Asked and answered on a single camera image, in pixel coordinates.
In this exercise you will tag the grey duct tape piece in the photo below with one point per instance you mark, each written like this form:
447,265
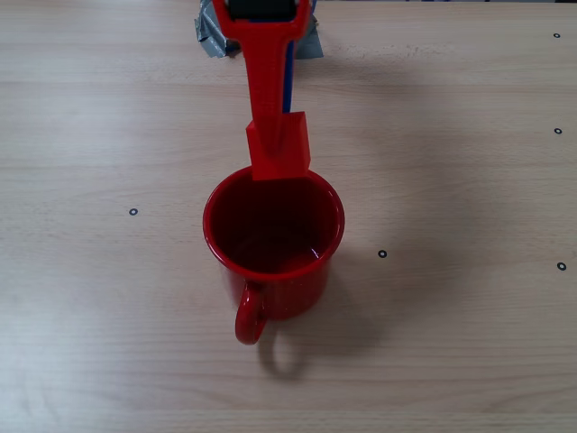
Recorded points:
209,36
311,45

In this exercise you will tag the red enamel mug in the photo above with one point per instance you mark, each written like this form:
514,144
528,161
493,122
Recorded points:
288,293

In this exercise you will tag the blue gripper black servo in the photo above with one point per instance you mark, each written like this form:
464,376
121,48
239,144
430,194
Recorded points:
263,33

